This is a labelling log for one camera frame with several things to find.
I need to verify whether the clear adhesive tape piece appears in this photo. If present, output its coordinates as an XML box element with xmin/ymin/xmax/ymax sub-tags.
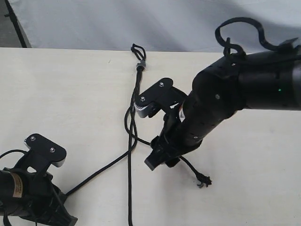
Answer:
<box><xmin>136</xmin><ymin>60</ymin><xmax>146</xmax><ymax>70</ymax></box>

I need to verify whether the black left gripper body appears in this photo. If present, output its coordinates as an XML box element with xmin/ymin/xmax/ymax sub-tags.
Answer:
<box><xmin>21</xmin><ymin>172</ymin><xmax>68</xmax><ymax>226</ymax></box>

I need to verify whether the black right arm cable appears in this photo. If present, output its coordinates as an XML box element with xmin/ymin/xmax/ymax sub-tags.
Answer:
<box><xmin>214</xmin><ymin>17</ymin><xmax>299</xmax><ymax>63</ymax></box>

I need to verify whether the grey backdrop cloth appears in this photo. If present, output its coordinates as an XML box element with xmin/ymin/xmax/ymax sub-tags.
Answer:
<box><xmin>10</xmin><ymin>0</ymin><xmax>301</xmax><ymax>52</ymax></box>

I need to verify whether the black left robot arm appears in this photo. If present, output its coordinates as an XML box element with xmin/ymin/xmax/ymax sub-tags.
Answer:
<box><xmin>0</xmin><ymin>168</ymin><xmax>78</xmax><ymax>226</ymax></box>

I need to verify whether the black backdrop stand pole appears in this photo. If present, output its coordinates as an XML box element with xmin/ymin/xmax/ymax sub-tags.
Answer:
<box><xmin>4</xmin><ymin>0</ymin><xmax>32</xmax><ymax>48</ymax></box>

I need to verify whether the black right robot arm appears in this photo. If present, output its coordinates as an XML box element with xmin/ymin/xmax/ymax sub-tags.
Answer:
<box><xmin>141</xmin><ymin>52</ymin><xmax>301</xmax><ymax>170</ymax></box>

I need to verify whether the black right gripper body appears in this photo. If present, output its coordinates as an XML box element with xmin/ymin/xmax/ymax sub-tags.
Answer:
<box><xmin>150</xmin><ymin>111</ymin><xmax>202</xmax><ymax>157</ymax></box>

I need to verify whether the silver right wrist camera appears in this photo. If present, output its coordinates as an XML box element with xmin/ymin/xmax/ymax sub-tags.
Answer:
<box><xmin>134</xmin><ymin>78</ymin><xmax>187</xmax><ymax>118</ymax></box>

